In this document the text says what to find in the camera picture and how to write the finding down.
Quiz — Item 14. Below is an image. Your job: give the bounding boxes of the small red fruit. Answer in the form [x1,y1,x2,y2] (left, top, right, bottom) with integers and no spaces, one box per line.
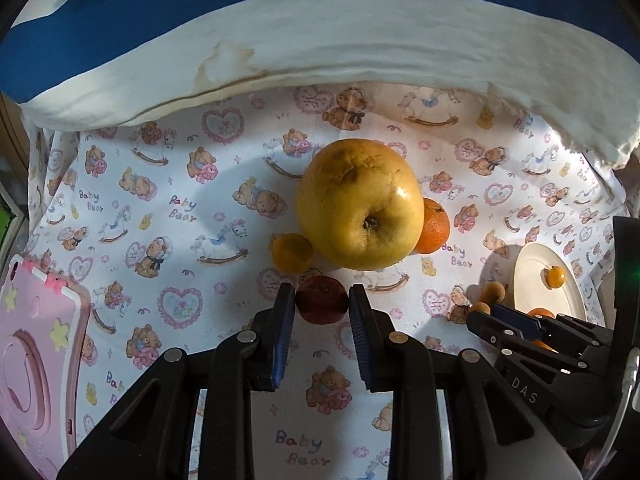
[295,275,349,325]

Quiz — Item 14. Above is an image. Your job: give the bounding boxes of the cream round plate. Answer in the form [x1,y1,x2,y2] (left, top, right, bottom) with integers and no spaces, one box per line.
[514,243,587,321]

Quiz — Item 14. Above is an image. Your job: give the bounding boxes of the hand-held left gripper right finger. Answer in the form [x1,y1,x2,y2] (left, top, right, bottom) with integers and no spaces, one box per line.
[348,284,586,480]

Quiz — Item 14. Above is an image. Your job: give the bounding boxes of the large yellow pomelo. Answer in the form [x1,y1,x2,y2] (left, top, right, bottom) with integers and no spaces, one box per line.
[296,138,426,271]

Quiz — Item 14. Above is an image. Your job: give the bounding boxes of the striped cloth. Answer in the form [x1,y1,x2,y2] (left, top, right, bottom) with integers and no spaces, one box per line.
[0,0,640,171]

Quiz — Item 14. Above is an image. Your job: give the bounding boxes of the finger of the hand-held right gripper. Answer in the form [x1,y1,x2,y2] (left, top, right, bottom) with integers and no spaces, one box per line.
[466,304,546,348]
[537,312,608,361]

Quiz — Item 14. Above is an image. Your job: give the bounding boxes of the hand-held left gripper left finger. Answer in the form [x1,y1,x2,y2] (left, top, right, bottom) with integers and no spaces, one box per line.
[56,282,297,480]

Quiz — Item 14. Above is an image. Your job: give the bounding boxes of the bear printed cloth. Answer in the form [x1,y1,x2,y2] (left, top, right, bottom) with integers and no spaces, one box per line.
[20,80,631,480]

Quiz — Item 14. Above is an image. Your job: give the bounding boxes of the white cable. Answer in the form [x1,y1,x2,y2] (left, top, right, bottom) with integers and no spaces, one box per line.
[595,352,640,480]

